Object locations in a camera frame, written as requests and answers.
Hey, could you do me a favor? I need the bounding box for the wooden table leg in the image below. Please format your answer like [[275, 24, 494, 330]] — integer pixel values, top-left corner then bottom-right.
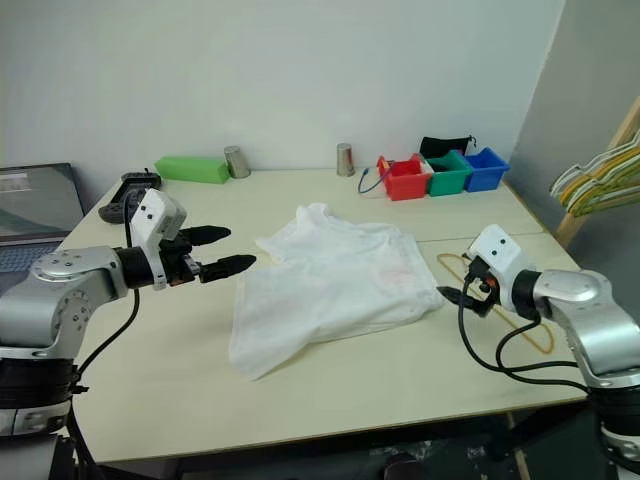
[[504, 412, 531, 480]]

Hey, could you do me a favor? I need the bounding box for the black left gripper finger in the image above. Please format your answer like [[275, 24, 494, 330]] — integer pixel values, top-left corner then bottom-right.
[[187, 225, 233, 248], [198, 253, 258, 285]]

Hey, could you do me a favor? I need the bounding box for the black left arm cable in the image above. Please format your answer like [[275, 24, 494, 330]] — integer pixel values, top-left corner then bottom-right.
[[67, 188, 151, 480]]

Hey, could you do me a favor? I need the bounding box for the wooden clothes rack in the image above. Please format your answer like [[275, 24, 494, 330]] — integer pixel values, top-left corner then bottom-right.
[[555, 94, 640, 249]]

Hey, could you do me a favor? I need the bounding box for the slim metal cup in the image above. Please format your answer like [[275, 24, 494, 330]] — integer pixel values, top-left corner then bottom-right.
[[335, 142, 357, 178]]

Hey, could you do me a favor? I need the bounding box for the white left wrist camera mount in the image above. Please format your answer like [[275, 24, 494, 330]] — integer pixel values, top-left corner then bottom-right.
[[130, 188, 188, 292]]

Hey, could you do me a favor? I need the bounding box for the black drawstring pouch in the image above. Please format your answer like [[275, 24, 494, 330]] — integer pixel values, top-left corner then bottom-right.
[[418, 134, 477, 160]]

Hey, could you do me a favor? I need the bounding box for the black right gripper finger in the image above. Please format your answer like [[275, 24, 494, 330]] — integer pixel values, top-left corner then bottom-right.
[[436, 284, 490, 318]]

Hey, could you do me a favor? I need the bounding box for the black handheld controller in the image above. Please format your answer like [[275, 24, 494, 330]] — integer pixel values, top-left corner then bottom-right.
[[98, 171, 164, 225]]

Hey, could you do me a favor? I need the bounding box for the black table brace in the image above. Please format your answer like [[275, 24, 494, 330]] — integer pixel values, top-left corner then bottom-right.
[[487, 399, 596, 464]]

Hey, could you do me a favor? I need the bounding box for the green rectangular box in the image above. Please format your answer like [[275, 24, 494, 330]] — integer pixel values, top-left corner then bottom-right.
[[153, 155, 229, 185]]

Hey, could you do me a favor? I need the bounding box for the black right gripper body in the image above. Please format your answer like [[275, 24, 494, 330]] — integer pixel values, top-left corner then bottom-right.
[[465, 256, 497, 305]]

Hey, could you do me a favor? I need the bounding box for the blue cable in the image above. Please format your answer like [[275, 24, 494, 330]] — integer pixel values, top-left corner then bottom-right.
[[357, 168, 391, 197]]

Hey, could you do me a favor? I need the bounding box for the blue plastic bin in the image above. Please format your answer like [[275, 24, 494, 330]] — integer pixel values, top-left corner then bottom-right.
[[462, 146, 512, 193]]

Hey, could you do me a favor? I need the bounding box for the wooden clothes hanger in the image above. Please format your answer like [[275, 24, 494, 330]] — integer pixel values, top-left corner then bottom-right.
[[436, 252, 556, 354]]

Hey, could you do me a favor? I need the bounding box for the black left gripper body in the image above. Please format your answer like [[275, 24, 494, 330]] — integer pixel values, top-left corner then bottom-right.
[[159, 233, 204, 288]]

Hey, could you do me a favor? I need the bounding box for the wide metal cup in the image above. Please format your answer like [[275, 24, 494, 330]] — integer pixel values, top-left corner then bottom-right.
[[223, 145, 252, 179]]

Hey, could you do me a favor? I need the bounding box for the red plastic bin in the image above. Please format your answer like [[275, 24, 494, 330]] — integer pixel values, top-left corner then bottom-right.
[[377, 154, 434, 202]]

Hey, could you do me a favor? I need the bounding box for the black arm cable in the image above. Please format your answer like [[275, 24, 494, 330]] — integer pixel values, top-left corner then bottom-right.
[[67, 188, 151, 480], [457, 277, 594, 394]]

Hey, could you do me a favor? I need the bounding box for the green plastic bin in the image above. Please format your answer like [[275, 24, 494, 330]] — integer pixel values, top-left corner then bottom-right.
[[418, 149, 474, 198]]

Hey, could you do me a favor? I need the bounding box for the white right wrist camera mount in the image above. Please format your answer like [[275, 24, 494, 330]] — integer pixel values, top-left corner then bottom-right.
[[466, 224, 523, 315]]

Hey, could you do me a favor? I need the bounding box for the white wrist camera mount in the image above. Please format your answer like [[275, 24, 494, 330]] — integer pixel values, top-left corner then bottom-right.
[[466, 224, 523, 315], [130, 188, 188, 292]]

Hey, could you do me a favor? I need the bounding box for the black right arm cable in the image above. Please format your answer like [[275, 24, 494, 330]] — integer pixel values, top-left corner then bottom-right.
[[457, 277, 594, 394]]

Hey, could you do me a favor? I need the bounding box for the white cloth garment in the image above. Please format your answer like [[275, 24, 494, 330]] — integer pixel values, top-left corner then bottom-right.
[[228, 202, 446, 384]]

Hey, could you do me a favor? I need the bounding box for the grey laptop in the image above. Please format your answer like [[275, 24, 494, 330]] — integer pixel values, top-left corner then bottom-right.
[[0, 161, 86, 296]]

